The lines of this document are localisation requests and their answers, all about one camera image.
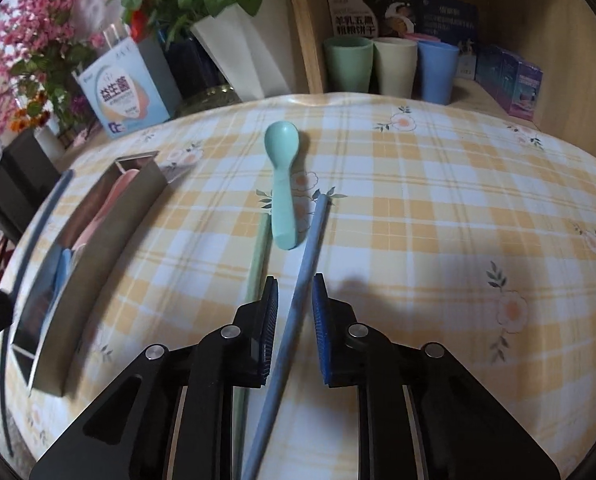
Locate blue chopstick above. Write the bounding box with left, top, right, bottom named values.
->
left=241, top=194, right=329, bottom=479

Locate green chopstick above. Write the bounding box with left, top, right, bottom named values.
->
left=233, top=212, right=271, bottom=479

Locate yellow plaid floral tablecloth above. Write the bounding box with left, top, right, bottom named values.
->
left=6, top=94, right=596, bottom=476

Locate blue plastic spoon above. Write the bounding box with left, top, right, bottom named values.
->
left=50, top=248, right=72, bottom=304

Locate stainless steel utensil tray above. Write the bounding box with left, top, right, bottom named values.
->
left=10, top=152, right=167, bottom=396

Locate pink plastic spoon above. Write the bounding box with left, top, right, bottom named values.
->
left=72, top=169, right=138, bottom=252

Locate black chair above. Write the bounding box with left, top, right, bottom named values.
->
left=0, top=131, right=60, bottom=244

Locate teal plastic spoon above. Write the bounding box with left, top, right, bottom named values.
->
left=264, top=122, right=300, bottom=250

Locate white probiotic box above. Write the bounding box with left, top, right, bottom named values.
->
left=77, top=37, right=182, bottom=139

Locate purple small box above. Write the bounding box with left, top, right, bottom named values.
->
left=476, top=46, right=543, bottom=122

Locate blue cup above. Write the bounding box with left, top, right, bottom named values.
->
left=417, top=40, right=459, bottom=105

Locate beige cup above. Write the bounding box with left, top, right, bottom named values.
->
left=374, top=38, right=418, bottom=99

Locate green cup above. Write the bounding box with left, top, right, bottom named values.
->
left=324, top=36, right=374, bottom=93

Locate white flower pot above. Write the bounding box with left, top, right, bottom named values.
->
left=191, top=0, right=307, bottom=102

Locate pink blossom plant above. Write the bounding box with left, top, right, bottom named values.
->
left=0, top=0, right=95, bottom=134

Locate white biscuit package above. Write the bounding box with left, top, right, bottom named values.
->
left=327, top=0, right=378, bottom=39

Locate wooden shelf unit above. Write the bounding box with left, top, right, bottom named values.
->
left=291, top=0, right=596, bottom=155

